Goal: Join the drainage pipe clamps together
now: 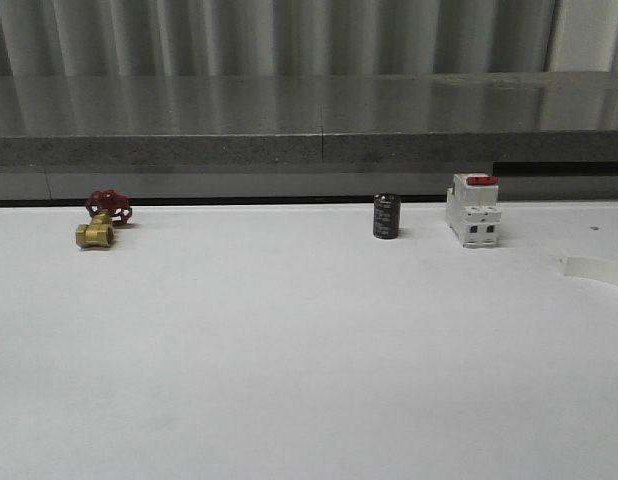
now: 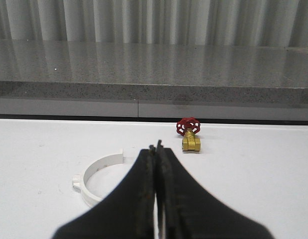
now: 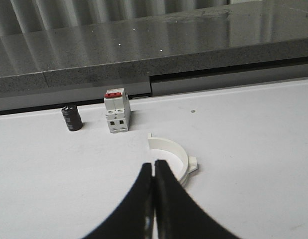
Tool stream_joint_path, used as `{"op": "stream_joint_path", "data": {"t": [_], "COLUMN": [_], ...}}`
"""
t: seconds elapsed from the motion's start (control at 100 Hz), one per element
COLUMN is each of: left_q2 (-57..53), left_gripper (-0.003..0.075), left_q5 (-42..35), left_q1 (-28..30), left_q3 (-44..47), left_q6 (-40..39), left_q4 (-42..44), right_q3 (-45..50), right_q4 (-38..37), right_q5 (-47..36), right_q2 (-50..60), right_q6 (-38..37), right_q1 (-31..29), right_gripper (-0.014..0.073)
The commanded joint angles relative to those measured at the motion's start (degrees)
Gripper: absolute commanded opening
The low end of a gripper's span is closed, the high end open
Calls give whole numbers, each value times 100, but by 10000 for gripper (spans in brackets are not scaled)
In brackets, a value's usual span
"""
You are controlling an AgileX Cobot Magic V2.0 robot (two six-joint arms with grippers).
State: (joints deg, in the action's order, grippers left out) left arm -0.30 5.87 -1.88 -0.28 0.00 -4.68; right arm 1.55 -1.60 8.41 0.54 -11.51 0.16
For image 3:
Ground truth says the white circuit breaker red switch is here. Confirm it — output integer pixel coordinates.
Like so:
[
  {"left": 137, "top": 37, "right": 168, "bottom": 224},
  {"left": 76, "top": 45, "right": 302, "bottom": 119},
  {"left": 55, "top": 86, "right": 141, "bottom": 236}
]
[{"left": 104, "top": 88, "right": 131, "bottom": 133}]

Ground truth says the white half clamp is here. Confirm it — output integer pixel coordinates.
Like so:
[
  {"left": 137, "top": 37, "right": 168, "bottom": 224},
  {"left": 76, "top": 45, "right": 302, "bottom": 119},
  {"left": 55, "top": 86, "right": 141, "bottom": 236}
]
[{"left": 148, "top": 133, "right": 198, "bottom": 187}]

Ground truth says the black cylindrical capacitor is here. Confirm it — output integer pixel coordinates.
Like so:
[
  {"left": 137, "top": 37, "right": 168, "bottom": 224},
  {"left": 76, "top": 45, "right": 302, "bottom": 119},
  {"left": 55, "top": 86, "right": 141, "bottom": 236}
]
[{"left": 61, "top": 105, "right": 83, "bottom": 131}]

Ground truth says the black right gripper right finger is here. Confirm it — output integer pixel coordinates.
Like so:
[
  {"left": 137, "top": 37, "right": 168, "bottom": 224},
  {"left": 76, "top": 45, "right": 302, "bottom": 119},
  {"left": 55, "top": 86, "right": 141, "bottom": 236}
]
[{"left": 154, "top": 160, "right": 237, "bottom": 239}]

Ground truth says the grey stone countertop ledge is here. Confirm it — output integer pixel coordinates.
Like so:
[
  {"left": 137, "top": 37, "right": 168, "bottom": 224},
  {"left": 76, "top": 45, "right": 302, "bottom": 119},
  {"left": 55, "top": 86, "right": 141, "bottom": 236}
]
[{"left": 0, "top": 0, "right": 308, "bottom": 115}]

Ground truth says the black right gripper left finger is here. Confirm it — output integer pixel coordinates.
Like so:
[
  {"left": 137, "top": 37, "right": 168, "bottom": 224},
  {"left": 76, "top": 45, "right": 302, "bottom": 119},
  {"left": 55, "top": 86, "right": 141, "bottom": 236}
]
[{"left": 85, "top": 163, "right": 154, "bottom": 239}]

